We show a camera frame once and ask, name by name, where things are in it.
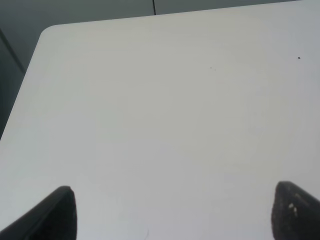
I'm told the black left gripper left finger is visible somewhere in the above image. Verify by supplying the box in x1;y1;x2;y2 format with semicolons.
0;186;78;240

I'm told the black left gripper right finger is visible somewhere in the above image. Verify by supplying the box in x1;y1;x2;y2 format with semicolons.
271;181;320;240

